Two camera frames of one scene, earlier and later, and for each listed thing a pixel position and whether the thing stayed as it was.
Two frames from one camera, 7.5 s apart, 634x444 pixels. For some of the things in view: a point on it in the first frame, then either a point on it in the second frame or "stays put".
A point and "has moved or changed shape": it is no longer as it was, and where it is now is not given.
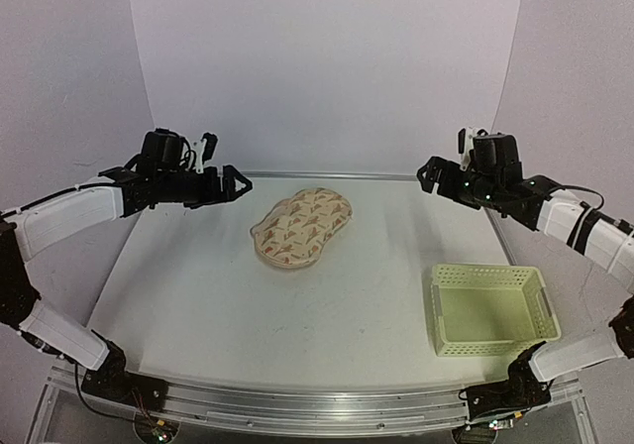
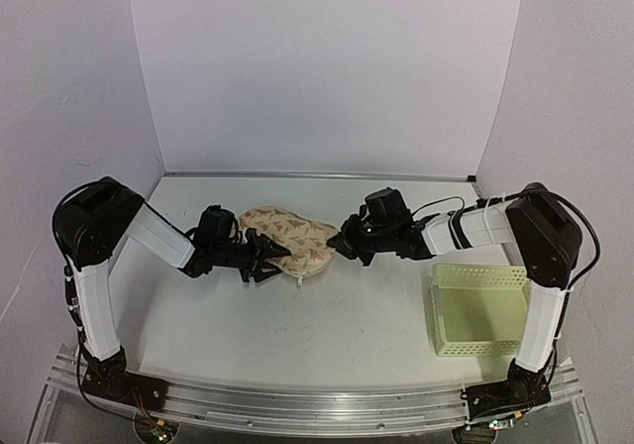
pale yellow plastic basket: [490, 309] stays put
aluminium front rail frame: [346, 408] stays put
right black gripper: [434, 168] -> [344, 243]
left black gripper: [213, 193] -> [262, 249]
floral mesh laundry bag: [292, 232] has moved or changed shape
